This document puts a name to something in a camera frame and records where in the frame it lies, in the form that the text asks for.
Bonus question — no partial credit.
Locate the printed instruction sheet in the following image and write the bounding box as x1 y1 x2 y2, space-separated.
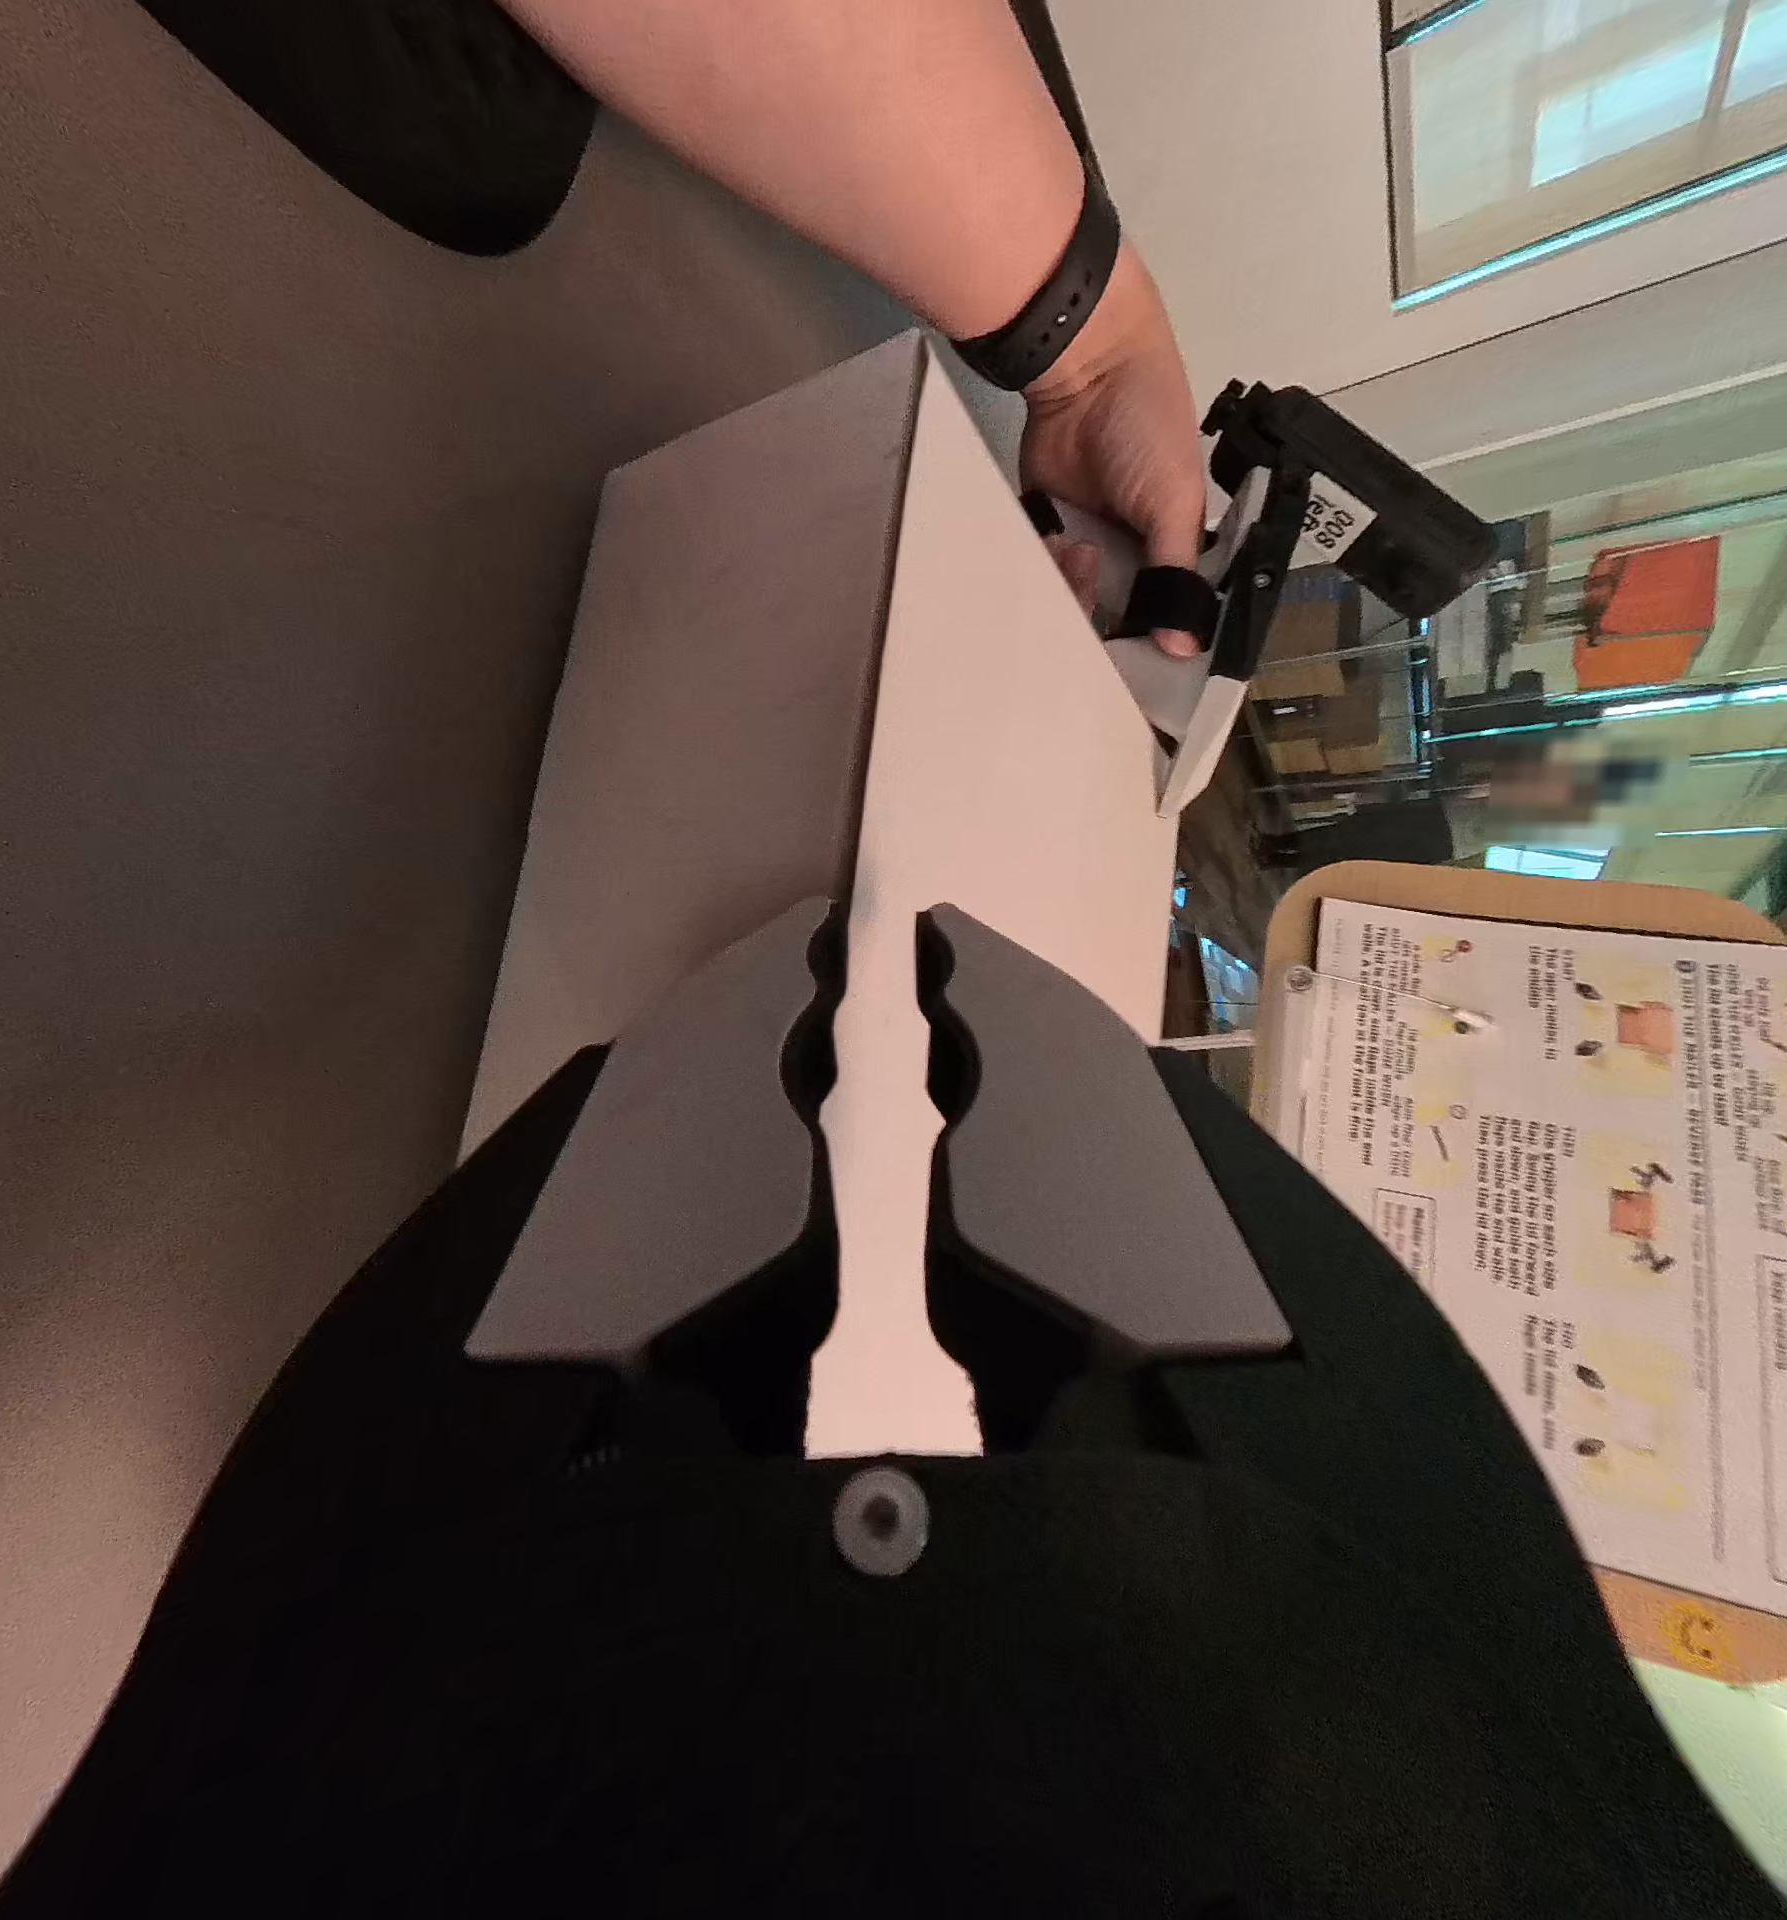
1275 896 1787 1637

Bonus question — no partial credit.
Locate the black wristband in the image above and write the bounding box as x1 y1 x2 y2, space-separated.
950 156 1125 393

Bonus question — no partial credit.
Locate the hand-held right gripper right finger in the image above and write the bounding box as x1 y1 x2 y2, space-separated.
915 904 1298 1368

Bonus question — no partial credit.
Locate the person's left forearm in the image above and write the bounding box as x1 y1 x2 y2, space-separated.
499 0 1096 339

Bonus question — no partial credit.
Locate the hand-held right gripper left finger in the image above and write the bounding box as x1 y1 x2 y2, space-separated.
464 896 846 1374

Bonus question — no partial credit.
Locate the orange box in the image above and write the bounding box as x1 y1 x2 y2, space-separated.
1572 538 1724 691

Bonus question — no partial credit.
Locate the white cardboard box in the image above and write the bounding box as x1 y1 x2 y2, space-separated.
458 329 1179 1464

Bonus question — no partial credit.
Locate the person's left hand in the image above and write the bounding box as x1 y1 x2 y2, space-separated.
1017 240 1214 663

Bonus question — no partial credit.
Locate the glass window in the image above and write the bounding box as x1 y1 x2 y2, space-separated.
1380 0 1787 308

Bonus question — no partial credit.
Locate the person in black shirt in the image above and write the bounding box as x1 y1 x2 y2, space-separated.
135 0 601 258

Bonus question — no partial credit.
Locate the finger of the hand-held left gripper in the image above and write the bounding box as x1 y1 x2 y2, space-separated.
1106 638 1211 749
1153 676 1255 818

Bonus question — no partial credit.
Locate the instruction sheet on stand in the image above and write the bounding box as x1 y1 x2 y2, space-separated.
1254 863 1787 1691

